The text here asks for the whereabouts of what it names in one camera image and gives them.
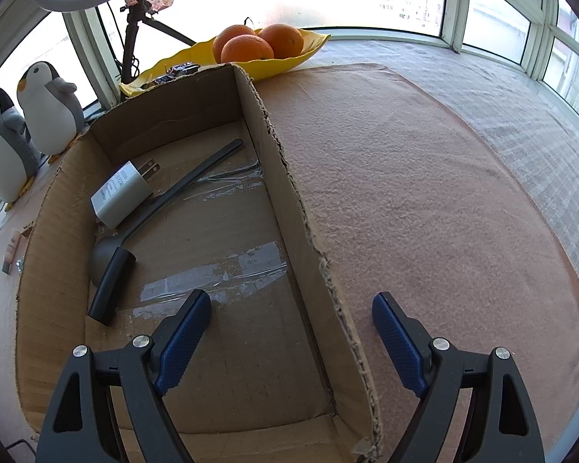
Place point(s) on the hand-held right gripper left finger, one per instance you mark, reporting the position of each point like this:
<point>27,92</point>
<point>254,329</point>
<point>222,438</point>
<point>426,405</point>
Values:
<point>183,342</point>

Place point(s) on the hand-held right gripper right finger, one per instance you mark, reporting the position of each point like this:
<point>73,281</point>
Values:
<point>398,342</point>

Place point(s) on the cardboard box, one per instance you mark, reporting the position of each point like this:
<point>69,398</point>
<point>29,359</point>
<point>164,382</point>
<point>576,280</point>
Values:
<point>251,347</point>

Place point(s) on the black cylinder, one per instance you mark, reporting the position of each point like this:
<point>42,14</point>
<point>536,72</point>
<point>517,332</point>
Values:
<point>108,289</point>

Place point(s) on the white charger adapter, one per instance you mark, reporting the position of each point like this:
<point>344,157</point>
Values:
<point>120,193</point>

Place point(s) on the white tube bottle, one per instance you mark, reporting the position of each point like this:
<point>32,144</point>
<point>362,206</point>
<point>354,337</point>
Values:
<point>12,251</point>

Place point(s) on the pink mat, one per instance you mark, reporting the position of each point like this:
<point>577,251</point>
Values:
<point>415,178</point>

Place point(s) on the large penguin plush toy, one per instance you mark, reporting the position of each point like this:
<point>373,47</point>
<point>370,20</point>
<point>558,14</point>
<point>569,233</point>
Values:
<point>0,154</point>

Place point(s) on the small penguin plush toy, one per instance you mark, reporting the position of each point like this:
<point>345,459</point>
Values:
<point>48,115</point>

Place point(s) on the pile of wrapped candies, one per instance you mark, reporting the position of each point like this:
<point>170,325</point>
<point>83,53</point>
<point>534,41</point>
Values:
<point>181,70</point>

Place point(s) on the yellow fruit bowl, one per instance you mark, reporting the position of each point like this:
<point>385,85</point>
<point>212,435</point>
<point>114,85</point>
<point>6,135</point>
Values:
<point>280,65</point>

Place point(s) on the orange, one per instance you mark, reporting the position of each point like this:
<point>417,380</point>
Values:
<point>248,50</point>
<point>282,41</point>
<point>229,34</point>

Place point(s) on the black tripod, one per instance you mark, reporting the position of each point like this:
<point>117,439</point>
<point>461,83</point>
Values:
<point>131,33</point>

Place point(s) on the white window frame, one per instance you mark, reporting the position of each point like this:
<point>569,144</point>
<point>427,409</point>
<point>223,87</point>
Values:
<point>456,5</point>

